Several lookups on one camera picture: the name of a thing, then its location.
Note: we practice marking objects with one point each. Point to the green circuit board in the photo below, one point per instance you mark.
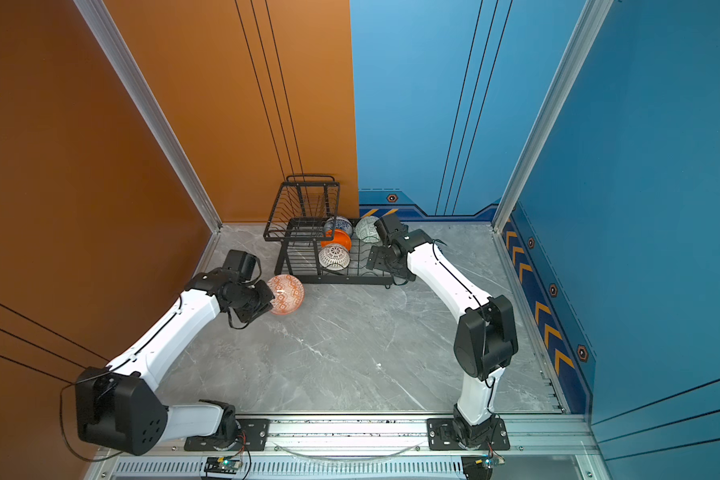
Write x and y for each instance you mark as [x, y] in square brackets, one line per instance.
[224, 467]
[490, 461]

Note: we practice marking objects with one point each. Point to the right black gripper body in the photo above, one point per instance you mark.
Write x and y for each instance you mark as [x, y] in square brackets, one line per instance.
[384, 260]

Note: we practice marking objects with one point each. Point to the right green circuit board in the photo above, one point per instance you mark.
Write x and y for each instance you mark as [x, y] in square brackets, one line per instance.
[490, 461]

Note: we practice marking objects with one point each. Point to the left green circuit board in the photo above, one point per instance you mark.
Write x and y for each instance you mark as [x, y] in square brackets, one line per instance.
[224, 467]

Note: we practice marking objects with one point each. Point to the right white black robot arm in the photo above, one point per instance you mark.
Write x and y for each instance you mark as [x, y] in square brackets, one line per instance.
[486, 335]

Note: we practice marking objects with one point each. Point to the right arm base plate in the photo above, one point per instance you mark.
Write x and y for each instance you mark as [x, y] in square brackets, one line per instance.
[455, 434]

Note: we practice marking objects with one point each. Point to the plain orange bowl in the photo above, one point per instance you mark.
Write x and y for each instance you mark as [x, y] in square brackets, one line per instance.
[338, 237]

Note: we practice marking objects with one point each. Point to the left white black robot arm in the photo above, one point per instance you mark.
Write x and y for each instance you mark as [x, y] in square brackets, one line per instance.
[117, 406]

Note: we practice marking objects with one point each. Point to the white brown striped bowl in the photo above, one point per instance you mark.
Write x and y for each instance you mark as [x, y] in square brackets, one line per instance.
[334, 257]

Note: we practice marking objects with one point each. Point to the aluminium front rail frame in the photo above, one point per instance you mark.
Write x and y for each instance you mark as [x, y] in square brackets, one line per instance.
[378, 446]

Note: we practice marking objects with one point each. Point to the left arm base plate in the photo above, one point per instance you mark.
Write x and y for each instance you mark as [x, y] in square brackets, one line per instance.
[248, 434]

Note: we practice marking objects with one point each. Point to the green patterned bowl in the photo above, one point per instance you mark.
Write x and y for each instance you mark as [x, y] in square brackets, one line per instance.
[366, 230]

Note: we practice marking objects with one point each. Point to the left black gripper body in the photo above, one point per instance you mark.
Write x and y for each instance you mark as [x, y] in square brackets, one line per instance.
[255, 298]

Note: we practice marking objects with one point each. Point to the blue floral bowl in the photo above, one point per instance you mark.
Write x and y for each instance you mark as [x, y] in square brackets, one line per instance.
[338, 223]

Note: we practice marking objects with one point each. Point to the red orange patterned bowl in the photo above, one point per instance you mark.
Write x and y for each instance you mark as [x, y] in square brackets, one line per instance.
[288, 294]

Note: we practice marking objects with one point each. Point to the black wire dish rack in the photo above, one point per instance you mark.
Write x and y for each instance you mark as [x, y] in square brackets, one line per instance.
[318, 244]

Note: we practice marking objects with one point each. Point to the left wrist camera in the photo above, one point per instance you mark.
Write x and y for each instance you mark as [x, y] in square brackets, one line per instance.
[241, 266]

